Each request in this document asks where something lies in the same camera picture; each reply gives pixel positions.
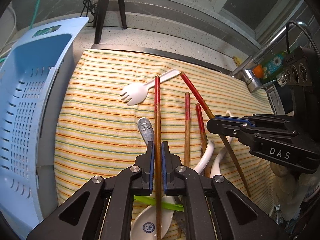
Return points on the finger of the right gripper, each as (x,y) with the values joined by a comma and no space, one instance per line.
(228,125)

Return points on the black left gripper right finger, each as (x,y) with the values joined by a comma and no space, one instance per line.
(213,207)

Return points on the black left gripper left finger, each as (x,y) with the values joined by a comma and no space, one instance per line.
(102,207)

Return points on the red-tipped chopstick angled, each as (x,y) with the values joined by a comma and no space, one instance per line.
(223,137)

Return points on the red-tipped wooden chopstick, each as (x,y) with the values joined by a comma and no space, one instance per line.
(158,159)

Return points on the red-tipped chopstick short visible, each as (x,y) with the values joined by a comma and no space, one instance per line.
(203,137)

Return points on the beige cloth glove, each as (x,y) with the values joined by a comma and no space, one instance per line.
(291,188)

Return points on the white ceramic soup spoon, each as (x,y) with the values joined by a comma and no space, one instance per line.
(144,225)

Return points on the green plastic utensil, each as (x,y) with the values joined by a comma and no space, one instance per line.
(165,204)

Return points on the red-tipped chopstick middle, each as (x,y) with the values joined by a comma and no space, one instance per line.
(187,130)

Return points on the green dish soap bottle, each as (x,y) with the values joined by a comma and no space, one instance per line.
(272,68)

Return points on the metal spoon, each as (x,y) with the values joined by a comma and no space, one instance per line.
(146,130)

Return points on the white plastic spork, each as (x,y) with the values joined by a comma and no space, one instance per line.
(135,93)

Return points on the striped yellow dish towel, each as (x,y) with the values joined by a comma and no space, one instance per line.
(97,134)

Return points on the light blue plastic basket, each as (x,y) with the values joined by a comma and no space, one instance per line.
(34,79)

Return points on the white ladle handle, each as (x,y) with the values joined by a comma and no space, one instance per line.
(206,157)

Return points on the white curved spoon handle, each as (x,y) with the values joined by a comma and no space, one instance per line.
(215,170)

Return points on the black camera module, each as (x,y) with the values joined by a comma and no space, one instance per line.
(301,68)

